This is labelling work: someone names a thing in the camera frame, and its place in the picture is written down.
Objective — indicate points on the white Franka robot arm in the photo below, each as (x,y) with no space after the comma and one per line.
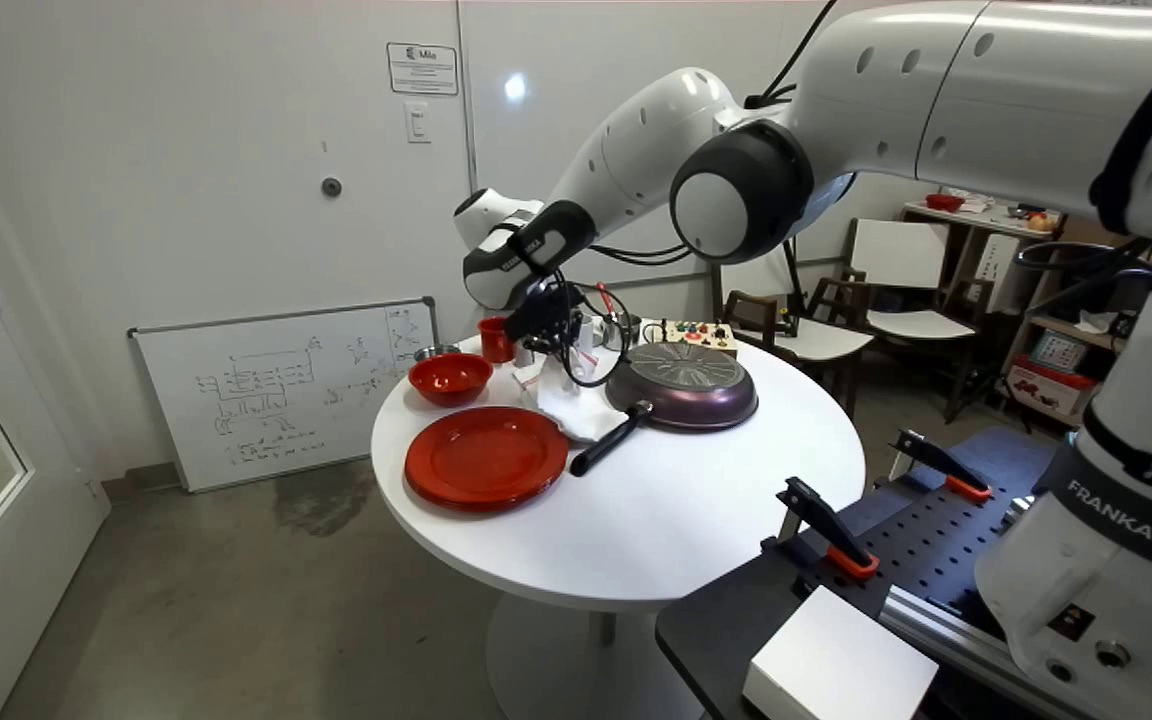
(1000,105)

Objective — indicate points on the red bowl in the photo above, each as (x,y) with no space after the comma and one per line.
(448,380)

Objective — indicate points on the round wall door stopper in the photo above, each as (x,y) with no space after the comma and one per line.
(330,189)

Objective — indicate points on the purple frying pan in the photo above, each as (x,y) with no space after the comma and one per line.
(683,385)

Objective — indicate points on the wooden toy board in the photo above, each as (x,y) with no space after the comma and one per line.
(699,335)

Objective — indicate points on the white chair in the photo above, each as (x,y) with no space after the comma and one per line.
(897,261)
(823,341)

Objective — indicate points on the red and white box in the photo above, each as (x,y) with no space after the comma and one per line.
(1045,390)

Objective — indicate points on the white towel with red stripes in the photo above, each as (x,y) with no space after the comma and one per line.
(576,404)

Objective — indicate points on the red plate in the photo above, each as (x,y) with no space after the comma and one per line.
(485,460)

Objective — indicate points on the whiteboard leaning on wall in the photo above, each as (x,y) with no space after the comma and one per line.
(280,394)

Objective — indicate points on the black workbench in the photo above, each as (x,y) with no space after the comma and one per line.
(922,533)

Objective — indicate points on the white door with window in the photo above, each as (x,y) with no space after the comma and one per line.
(2,601)

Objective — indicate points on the red mug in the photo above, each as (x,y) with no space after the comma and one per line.
(494,341)

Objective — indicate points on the aluminium rail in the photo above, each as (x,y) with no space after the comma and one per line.
(940,624)

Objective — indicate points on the wooden shelf desk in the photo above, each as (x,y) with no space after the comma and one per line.
(1000,220)

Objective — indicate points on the small wall label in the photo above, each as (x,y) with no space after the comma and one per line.
(416,124)

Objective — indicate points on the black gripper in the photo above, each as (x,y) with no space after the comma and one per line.
(545,309)

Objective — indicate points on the paper wall sign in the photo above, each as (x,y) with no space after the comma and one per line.
(422,71)

